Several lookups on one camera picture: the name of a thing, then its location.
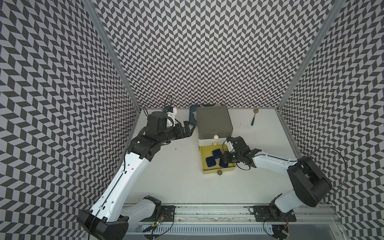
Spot aluminium corner post right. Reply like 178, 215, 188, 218
277, 0, 346, 112

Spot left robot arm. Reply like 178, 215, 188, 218
77, 111, 196, 240

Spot aluminium corner post left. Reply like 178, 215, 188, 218
83, 0, 141, 112

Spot aluminium corner post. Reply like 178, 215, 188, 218
83, 0, 141, 112
277, 0, 346, 112

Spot three-tier drawer cabinet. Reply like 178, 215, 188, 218
196, 106, 234, 147

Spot gold spoon teal handle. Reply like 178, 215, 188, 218
251, 109, 259, 126

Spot blue tray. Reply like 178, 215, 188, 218
189, 105, 199, 125

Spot navy brooch box one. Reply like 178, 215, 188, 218
219, 158, 229, 168

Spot navy brooch box two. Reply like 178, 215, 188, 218
212, 149, 222, 159

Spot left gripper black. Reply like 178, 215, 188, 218
157, 120, 196, 145

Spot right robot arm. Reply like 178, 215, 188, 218
223, 137, 333, 221

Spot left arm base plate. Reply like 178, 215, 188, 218
140, 205, 176, 223

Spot front aluminium rail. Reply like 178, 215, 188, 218
127, 204, 349, 240

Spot navy brooch box three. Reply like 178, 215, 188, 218
206, 156, 216, 168

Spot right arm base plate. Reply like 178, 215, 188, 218
251, 205, 297, 223

